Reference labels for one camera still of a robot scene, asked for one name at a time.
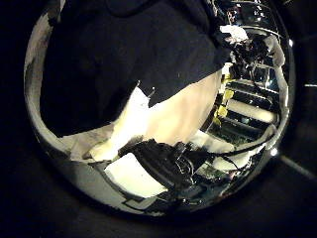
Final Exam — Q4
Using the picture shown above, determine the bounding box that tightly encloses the black button shirt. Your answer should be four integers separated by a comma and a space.
39, 0, 232, 139

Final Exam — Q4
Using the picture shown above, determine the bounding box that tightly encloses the white crumpled cloth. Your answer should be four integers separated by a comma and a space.
219, 24, 250, 44

